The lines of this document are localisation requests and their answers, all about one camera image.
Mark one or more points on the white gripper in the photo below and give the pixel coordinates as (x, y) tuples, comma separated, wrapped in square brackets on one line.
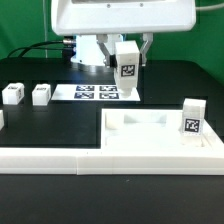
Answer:
[(102, 17)]

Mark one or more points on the white square table top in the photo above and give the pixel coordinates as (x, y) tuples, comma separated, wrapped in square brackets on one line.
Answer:
[(149, 128)]

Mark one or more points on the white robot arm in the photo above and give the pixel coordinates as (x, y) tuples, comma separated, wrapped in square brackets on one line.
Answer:
[(87, 51)]

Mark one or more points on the white sheet with fiducial tags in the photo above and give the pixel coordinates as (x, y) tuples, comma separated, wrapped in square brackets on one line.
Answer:
[(74, 92)]

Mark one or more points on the white U-shaped obstacle fence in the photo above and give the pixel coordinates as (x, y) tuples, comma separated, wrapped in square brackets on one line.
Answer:
[(112, 161)]

